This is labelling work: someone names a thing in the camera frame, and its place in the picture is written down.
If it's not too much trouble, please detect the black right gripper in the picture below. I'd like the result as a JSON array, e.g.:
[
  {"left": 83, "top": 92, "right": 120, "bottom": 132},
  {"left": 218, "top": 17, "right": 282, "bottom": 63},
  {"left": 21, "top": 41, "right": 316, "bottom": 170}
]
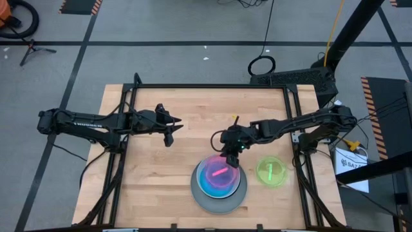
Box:
[{"left": 220, "top": 115, "right": 252, "bottom": 169}]

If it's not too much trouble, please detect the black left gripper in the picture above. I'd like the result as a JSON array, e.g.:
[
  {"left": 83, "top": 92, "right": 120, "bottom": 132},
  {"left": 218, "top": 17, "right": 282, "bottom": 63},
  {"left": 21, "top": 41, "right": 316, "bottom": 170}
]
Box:
[{"left": 138, "top": 102, "right": 185, "bottom": 148}]

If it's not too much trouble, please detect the light blue-grey plastic plate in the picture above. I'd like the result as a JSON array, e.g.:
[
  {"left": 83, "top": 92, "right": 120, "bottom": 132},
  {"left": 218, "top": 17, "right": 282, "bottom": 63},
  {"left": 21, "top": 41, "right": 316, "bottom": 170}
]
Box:
[{"left": 196, "top": 154, "right": 242, "bottom": 200}]

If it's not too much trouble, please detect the large grey plastic plate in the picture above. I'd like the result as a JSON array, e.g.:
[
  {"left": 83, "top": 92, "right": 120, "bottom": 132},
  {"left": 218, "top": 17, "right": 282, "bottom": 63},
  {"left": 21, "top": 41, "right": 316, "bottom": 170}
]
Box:
[{"left": 190, "top": 162, "right": 248, "bottom": 215}]

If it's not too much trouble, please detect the white printed paper sign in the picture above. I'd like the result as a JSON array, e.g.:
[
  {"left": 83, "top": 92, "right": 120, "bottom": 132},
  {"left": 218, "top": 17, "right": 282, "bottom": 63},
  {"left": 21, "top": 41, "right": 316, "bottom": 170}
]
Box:
[{"left": 333, "top": 146, "right": 371, "bottom": 194}]

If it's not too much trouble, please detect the yellow clamp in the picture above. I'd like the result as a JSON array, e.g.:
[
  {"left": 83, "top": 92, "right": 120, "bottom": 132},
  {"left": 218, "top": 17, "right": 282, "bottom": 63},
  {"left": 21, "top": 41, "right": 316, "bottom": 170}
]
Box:
[{"left": 344, "top": 139, "right": 362, "bottom": 152}]

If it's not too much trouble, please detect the black horizontal beam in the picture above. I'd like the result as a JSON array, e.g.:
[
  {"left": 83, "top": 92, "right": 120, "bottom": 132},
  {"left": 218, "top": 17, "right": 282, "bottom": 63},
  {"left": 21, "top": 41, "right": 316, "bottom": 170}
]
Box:
[{"left": 335, "top": 159, "right": 412, "bottom": 185}]

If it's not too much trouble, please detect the black tripod stand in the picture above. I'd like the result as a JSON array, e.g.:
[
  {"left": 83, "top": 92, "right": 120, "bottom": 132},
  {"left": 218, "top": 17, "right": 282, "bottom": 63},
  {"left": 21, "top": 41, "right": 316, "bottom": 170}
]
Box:
[{"left": 19, "top": 39, "right": 57, "bottom": 67}]

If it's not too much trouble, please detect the hazard striped black platform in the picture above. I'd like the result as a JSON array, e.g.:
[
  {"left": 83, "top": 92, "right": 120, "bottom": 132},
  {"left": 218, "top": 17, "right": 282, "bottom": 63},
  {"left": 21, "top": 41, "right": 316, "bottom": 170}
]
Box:
[{"left": 360, "top": 76, "right": 412, "bottom": 161}]

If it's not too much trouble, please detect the black diagonal pole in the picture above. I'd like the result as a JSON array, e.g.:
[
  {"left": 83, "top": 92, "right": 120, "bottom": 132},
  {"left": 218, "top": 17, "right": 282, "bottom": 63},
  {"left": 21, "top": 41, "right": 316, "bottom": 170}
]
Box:
[{"left": 321, "top": 0, "right": 386, "bottom": 70}]

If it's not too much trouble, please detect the orange vacuum cleaner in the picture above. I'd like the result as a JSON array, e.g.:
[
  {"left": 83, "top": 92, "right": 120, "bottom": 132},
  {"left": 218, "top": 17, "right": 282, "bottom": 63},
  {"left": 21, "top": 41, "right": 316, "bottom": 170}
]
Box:
[{"left": 0, "top": 0, "right": 12, "bottom": 29}]

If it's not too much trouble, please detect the black aluminium table frame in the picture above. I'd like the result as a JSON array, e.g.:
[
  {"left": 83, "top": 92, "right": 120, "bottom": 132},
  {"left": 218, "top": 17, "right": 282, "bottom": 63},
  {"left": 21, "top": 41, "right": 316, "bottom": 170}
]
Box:
[{"left": 77, "top": 72, "right": 347, "bottom": 231}]

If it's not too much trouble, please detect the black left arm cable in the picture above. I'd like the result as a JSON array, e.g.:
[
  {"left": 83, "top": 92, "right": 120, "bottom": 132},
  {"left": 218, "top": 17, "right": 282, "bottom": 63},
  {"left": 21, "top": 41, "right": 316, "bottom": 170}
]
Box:
[{"left": 51, "top": 143, "right": 108, "bottom": 190}]

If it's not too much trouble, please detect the black coiled floor cable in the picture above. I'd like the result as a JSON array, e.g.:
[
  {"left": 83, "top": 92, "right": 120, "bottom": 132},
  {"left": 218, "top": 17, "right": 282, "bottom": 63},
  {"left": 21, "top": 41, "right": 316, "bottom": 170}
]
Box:
[{"left": 247, "top": 0, "right": 277, "bottom": 77}]

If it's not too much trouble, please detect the black cable tangle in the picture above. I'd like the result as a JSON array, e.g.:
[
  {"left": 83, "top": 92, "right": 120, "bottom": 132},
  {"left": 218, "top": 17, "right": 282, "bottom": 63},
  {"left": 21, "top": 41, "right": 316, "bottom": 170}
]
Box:
[{"left": 216, "top": 0, "right": 268, "bottom": 9}]

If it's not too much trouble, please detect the yellow cable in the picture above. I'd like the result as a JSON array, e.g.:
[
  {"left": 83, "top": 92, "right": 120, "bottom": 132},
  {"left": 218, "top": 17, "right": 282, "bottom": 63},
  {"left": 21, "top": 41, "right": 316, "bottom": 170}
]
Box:
[{"left": 323, "top": 0, "right": 346, "bottom": 68}]

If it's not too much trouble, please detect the black vacuum hose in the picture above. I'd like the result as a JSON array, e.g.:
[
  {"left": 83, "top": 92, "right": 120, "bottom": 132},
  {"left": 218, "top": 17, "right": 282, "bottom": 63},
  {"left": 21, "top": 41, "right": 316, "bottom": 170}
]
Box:
[{"left": 0, "top": 0, "right": 40, "bottom": 40}]

